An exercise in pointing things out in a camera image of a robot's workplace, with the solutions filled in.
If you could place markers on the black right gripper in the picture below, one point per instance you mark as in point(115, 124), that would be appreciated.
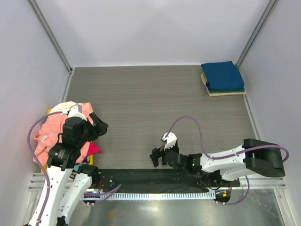
point(156, 153)

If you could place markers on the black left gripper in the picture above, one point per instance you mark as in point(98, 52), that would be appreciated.
point(101, 126)

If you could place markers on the blue Mickey print t-shirt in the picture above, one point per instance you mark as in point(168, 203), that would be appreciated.
point(210, 68)

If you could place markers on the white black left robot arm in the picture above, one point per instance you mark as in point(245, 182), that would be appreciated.
point(55, 206)

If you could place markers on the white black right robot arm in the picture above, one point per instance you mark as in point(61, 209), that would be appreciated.
point(252, 157)

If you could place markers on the magenta t-shirt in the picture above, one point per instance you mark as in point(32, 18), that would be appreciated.
point(90, 149)

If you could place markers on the cream white t-shirt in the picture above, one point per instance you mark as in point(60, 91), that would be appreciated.
point(58, 108)

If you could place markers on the pink t-shirt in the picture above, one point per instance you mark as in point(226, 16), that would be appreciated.
point(47, 135)

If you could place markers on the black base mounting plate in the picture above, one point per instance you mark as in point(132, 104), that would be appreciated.
point(157, 181)

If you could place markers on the yellow plastic bin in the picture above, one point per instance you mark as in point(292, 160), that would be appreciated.
point(76, 167)

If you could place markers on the folded beige t-shirt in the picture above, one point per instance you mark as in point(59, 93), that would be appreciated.
point(218, 94)

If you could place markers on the folded green t-shirt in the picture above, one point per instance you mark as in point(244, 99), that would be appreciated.
point(229, 79)

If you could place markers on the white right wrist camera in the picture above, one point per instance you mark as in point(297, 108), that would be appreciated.
point(170, 140)

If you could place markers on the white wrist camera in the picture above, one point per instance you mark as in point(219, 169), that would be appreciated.
point(74, 111)
point(170, 140)

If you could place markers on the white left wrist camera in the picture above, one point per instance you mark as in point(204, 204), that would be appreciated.
point(74, 111)

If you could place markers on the white slotted cable duct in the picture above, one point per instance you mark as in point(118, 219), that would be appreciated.
point(147, 197)

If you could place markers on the aluminium extrusion rail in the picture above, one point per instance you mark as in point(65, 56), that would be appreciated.
point(38, 180)

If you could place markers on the left aluminium frame post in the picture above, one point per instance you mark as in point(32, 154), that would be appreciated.
point(43, 22)

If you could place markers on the aluminium frame post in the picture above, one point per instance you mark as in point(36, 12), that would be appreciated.
point(43, 22)
point(256, 31)

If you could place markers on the right aluminium frame post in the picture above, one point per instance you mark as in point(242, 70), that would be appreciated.
point(256, 31)

